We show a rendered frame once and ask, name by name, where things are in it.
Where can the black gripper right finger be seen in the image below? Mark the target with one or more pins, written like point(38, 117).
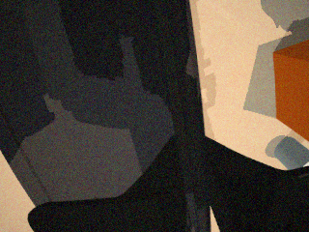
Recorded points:
point(251, 196)

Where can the grey cylinder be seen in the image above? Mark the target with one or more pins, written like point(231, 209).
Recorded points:
point(292, 154)

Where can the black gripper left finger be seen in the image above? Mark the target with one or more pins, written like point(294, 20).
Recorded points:
point(155, 203)

